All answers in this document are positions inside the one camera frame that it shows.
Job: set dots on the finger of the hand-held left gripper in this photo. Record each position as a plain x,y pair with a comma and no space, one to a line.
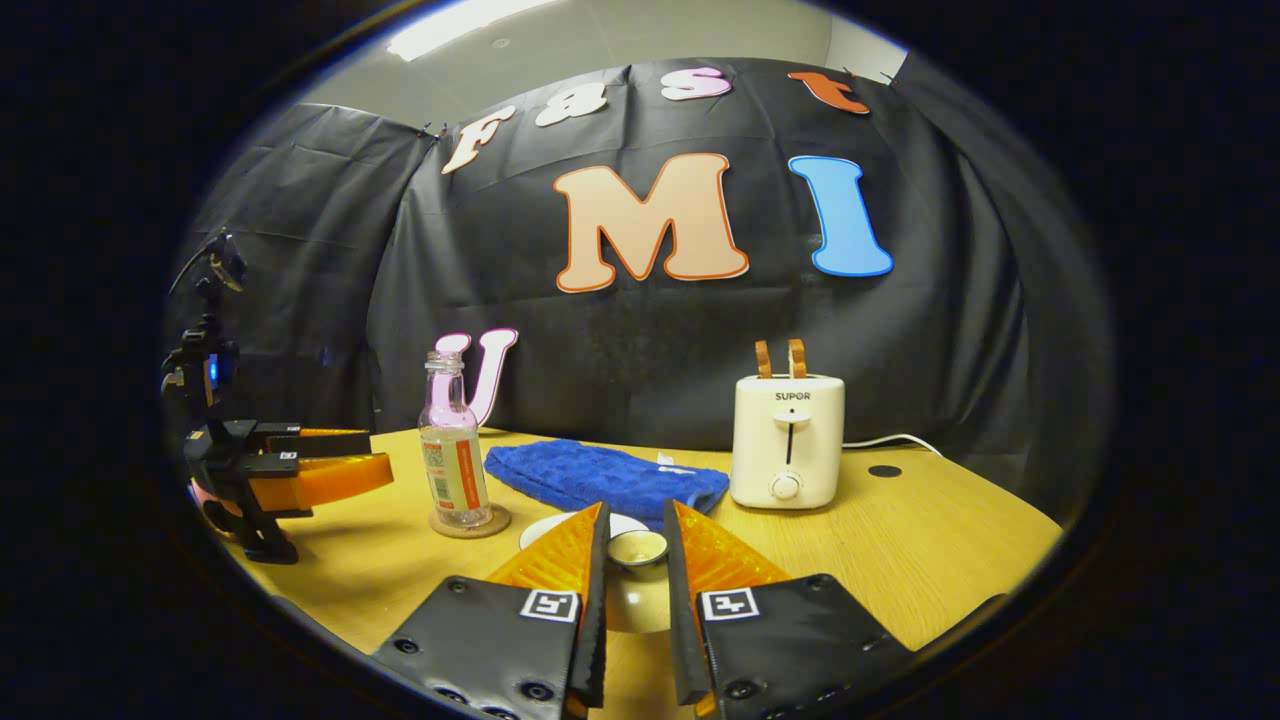
340,478
320,442

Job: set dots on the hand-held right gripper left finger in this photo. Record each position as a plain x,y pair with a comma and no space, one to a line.
597,620

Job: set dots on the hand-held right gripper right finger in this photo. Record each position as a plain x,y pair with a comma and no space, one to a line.
680,620

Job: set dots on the cream teacup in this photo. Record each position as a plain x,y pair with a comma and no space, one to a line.
540,528

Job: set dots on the clear water bottle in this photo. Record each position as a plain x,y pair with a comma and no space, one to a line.
455,470

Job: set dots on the round cork coaster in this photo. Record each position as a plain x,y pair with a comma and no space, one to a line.
495,525

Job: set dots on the blue towel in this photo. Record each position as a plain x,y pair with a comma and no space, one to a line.
580,475

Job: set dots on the white toaster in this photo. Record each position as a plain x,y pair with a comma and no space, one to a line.
787,440

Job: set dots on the black table grommet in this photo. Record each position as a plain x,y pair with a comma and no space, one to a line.
884,470

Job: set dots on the toast slice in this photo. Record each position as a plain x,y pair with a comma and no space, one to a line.
763,360
797,358

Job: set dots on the black backdrop cloth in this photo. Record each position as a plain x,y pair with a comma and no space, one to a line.
650,340

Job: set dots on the ceiling light panel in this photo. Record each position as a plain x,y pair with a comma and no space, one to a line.
460,25

